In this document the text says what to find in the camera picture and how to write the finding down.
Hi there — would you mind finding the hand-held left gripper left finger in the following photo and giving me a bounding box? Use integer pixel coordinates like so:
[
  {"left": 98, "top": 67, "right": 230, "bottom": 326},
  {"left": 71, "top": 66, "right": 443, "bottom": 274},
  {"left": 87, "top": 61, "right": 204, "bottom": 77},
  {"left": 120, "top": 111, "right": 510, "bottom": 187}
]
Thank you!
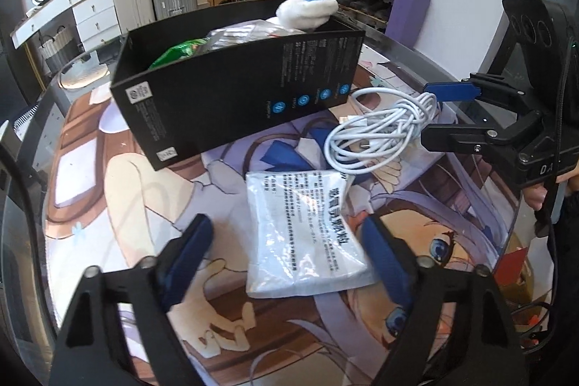
[{"left": 47, "top": 214, "right": 214, "bottom": 386}]

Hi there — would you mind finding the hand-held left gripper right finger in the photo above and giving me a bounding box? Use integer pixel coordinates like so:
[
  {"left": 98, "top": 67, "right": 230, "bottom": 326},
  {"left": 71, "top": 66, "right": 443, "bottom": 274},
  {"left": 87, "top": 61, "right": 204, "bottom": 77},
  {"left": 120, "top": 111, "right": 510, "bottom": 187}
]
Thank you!
[{"left": 361, "top": 215, "right": 532, "bottom": 386}]

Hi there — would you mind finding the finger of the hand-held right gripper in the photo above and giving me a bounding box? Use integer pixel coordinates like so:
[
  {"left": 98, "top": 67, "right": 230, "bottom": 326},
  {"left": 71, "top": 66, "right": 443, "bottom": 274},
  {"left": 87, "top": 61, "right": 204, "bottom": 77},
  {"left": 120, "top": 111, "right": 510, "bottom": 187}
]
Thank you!
[
  {"left": 422, "top": 72, "right": 523, "bottom": 112},
  {"left": 420, "top": 111, "right": 544, "bottom": 158}
]

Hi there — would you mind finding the white cable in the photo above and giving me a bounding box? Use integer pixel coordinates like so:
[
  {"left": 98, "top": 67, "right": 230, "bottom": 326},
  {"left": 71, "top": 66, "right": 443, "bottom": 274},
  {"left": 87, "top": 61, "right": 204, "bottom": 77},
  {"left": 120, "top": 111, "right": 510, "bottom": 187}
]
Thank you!
[{"left": 323, "top": 88, "right": 440, "bottom": 175}]

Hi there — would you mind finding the white plastic packet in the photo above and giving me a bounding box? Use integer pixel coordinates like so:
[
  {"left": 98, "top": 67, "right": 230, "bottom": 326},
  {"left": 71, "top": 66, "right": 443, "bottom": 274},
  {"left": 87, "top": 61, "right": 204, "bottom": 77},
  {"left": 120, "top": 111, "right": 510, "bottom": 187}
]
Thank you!
[{"left": 244, "top": 169, "right": 379, "bottom": 300}]

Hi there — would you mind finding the white blue plush toy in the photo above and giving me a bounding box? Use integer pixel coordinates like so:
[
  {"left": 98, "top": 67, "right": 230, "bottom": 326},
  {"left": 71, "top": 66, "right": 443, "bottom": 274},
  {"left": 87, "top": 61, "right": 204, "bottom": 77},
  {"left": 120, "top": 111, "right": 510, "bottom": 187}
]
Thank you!
[{"left": 276, "top": 0, "right": 339, "bottom": 30}]

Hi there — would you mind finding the black cardboard box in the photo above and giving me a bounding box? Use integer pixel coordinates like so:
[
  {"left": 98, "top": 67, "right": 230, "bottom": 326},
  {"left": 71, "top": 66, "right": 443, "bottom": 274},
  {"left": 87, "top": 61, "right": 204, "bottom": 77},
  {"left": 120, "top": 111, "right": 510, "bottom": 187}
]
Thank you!
[{"left": 110, "top": 16, "right": 366, "bottom": 172}]

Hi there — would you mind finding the clear plastic packet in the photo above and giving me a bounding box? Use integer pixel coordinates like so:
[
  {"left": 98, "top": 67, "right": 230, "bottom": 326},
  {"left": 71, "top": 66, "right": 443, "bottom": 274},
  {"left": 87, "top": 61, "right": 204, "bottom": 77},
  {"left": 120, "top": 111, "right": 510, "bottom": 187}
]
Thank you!
[{"left": 203, "top": 20, "right": 309, "bottom": 52}]

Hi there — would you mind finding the green snack packet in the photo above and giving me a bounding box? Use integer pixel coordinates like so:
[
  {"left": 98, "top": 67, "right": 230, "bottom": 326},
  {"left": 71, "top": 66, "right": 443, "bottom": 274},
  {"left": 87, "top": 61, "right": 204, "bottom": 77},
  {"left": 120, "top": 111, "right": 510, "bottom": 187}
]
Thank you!
[{"left": 149, "top": 39, "right": 214, "bottom": 69}]

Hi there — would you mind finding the person's right forearm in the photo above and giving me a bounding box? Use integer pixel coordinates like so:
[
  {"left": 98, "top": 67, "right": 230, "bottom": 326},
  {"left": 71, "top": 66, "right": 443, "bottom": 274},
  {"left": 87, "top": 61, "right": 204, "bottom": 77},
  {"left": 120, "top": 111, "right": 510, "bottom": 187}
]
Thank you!
[{"left": 549, "top": 182, "right": 579, "bottom": 351}]

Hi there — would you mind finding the person's right hand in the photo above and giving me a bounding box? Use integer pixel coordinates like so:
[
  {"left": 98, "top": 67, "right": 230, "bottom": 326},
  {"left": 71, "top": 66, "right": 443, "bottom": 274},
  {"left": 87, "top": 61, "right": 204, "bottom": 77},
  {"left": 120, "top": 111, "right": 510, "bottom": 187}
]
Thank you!
[{"left": 524, "top": 169, "right": 579, "bottom": 212}]

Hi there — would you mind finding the printed cartoon mat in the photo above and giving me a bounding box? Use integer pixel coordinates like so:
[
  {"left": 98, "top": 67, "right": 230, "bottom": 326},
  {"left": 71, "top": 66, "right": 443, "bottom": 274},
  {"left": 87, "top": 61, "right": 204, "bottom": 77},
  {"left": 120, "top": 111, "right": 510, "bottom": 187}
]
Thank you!
[{"left": 41, "top": 47, "right": 522, "bottom": 386}]

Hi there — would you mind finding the purple yoga mat bag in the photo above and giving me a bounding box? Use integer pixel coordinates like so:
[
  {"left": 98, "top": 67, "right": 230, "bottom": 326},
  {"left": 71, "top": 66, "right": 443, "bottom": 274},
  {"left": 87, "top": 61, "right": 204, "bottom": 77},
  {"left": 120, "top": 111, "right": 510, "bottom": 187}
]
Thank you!
[{"left": 384, "top": 0, "right": 431, "bottom": 48}]

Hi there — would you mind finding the red cardboard box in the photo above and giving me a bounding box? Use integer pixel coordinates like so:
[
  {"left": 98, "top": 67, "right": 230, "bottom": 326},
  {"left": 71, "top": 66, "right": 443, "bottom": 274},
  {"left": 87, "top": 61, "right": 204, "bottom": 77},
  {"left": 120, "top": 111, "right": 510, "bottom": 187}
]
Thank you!
[{"left": 495, "top": 247, "right": 531, "bottom": 279}]

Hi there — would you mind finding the grey white laundry basket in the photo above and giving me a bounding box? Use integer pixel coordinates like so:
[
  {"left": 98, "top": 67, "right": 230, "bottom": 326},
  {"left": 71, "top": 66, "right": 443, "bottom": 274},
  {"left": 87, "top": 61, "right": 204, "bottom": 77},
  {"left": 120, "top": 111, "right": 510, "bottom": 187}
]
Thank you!
[{"left": 38, "top": 29, "right": 83, "bottom": 73}]

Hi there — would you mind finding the white dresser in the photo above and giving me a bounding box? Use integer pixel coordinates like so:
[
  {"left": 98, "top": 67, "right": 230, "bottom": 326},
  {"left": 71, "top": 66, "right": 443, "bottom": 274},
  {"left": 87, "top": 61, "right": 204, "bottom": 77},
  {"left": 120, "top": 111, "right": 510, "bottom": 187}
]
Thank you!
[{"left": 10, "top": 0, "right": 121, "bottom": 51}]

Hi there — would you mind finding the black cable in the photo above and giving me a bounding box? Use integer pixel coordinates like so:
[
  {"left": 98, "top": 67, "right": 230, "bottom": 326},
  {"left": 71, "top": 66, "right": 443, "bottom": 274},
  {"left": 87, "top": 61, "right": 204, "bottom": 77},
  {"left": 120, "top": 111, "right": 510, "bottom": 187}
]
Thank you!
[{"left": 540, "top": 6, "right": 573, "bottom": 353}]

